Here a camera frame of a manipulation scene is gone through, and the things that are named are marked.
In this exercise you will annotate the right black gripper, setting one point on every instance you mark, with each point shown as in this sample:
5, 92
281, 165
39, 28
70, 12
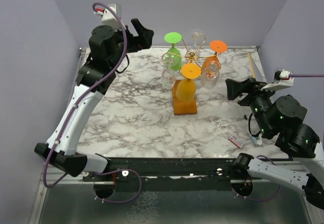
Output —
235, 87

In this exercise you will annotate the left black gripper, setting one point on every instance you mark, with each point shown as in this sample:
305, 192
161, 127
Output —
144, 39

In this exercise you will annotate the clear glass tumbler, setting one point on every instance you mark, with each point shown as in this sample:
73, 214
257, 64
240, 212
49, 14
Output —
210, 74

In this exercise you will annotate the orange plastic wine glass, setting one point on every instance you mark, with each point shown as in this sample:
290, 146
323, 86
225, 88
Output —
218, 47

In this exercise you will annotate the green plastic wine glass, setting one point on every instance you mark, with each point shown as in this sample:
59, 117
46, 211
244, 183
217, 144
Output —
174, 38

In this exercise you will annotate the clear wine glass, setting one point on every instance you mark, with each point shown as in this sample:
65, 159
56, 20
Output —
168, 76
199, 38

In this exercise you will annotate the yellow plastic wine glass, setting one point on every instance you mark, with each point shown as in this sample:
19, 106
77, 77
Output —
186, 88

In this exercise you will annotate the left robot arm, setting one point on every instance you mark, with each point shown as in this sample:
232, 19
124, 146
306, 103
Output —
108, 48

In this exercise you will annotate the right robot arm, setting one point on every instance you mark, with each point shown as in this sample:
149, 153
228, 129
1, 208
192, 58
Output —
283, 119

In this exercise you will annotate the red white small box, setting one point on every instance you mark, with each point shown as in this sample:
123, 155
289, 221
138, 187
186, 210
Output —
236, 141

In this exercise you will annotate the blue white small object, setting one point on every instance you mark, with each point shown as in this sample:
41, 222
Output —
256, 141

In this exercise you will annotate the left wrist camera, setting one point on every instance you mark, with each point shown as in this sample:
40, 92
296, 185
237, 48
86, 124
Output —
107, 17

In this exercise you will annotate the gold wire wine glass rack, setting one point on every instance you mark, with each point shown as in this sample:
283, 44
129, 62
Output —
189, 107

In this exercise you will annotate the black mounting rail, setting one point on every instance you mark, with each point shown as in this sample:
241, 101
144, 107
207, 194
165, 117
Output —
172, 174

